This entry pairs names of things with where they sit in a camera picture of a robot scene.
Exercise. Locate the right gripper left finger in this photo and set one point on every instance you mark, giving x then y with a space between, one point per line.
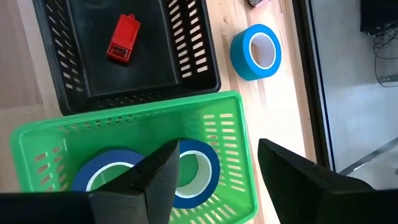
149 186

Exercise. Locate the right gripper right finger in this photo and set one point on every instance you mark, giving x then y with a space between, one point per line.
295 186

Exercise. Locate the dark blue tape roll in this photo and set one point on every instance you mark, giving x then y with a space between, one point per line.
214 169
93 168

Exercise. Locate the light blue tape roll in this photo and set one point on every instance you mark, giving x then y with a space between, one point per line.
241 59

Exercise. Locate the red mini stapler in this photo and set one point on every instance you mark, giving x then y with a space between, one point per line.
122 40

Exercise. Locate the green plastic basket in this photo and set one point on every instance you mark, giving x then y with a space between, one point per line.
140 124

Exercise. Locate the black plastic basket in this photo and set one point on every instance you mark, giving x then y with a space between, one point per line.
93 77

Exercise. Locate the black aluminium table frame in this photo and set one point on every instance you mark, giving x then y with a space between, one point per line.
311 93

